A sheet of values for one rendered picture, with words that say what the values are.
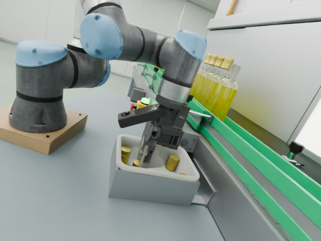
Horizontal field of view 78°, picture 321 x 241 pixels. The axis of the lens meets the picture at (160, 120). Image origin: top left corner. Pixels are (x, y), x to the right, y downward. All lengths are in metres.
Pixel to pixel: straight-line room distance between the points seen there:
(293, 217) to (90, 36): 0.48
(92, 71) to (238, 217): 0.56
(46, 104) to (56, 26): 6.17
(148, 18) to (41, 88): 6.12
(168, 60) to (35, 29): 6.55
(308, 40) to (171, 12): 6.14
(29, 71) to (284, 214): 0.64
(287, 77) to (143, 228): 0.60
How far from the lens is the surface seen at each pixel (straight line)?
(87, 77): 0.67
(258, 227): 0.48
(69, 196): 0.51
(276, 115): 0.73
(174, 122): 0.49
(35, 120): 0.63
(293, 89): 0.72
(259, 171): 0.50
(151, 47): 0.47
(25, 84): 0.62
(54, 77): 0.61
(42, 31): 6.87
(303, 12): 0.85
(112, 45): 0.39
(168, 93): 0.45
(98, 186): 0.55
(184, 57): 0.44
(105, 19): 0.39
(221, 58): 0.84
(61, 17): 6.73
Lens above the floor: 1.10
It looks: 18 degrees down
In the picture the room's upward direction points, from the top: 20 degrees clockwise
